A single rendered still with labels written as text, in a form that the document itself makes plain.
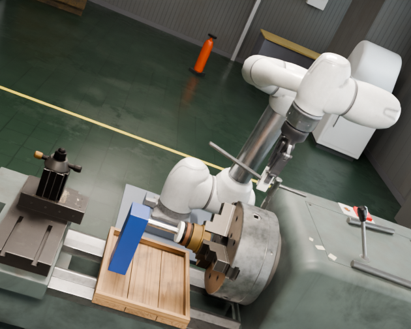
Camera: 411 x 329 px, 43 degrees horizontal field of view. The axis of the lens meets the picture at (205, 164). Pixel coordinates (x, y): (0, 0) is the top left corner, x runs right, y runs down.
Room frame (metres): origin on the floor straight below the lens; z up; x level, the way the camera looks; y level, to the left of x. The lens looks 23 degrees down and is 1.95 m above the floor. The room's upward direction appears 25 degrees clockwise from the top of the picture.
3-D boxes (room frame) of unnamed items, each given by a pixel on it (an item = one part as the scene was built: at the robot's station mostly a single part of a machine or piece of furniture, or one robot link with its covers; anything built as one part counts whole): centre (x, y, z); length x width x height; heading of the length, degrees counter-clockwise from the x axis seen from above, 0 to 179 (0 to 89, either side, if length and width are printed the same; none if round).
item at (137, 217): (1.42, 0.12, 1.00); 0.08 x 0.06 x 0.23; 12
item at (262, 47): (9.20, -0.63, 0.36); 1.39 x 0.69 x 0.72; 101
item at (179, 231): (1.43, 0.04, 1.08); 0.13 x 0.07 x 0.07; 102
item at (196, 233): (1.46, -0.07, 1.08); 0.09 x 0.09 x 0.09; 12
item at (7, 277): (1.38, 0.46, 0.89); 0.53 x 0.30 x 0.06; 12
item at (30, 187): (1.44, 0.39, 1.00); 0.20 x 0.10 x 0.05; 102
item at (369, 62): (7.00, -1.44, 0.72); 0.76 x 0.65 x 1.44; 11
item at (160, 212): (2.02, 0.07, 0.83); 0.22 x 0.18 x 0.06; 101
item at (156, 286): (1.44, 0.03, 0.88); 0.36 x 0.30 x 0.04; 12
